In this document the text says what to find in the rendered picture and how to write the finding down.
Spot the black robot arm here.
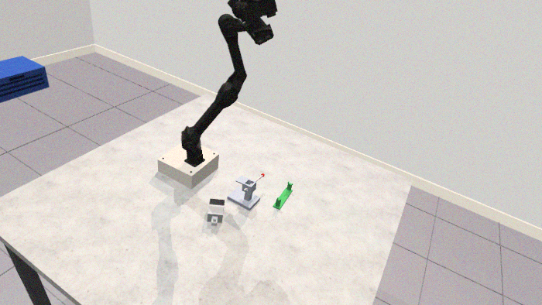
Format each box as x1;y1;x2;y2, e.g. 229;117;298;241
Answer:
181;0;278;167

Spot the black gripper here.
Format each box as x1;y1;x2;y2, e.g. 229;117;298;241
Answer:
237;0;274;45

